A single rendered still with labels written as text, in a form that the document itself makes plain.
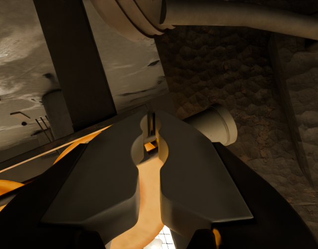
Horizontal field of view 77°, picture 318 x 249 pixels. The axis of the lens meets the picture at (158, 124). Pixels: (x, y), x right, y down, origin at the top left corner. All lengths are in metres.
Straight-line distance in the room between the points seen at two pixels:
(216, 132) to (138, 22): 0.16
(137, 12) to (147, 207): 0.22
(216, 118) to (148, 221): 0.15
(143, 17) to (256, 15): 0.11
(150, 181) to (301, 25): 0.23
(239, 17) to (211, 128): 0.12
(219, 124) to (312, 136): 0.13
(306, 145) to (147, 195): 0.23
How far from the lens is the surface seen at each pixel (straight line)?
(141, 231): 0.28
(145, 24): 0.24
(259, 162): 0.45
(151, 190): 0.26
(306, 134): 0.34
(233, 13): 0.21
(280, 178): 0.47
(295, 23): 0.25
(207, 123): 0.26
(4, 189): 0.29
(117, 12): 0.24
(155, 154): 0.23
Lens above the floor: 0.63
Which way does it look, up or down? 3 degrees up
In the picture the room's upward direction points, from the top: 163 degrees clockwise
